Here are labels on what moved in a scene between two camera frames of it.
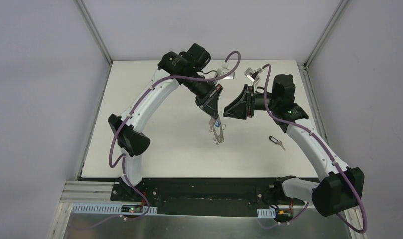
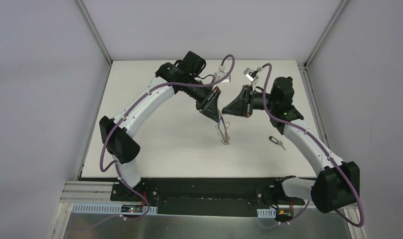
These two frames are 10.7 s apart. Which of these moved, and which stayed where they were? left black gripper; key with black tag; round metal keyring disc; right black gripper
Moved: round metal keyring disc
Stayed: right black gripper; left black gripper; key with black tag
